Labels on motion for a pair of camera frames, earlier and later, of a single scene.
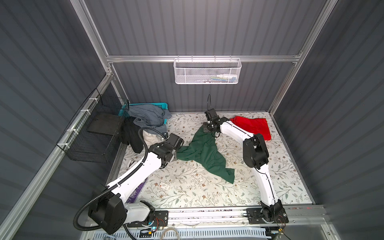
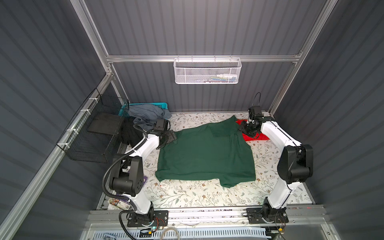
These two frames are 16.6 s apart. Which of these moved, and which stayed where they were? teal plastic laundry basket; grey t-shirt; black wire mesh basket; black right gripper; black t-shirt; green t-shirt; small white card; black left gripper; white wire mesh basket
Moved: green t-shirt; black right gripper; black left gripper
Stayed: black t-shirt; grey t-shirt; white wire mesh basket; black wire mesh basket; small white card; teal plastic laundry basket
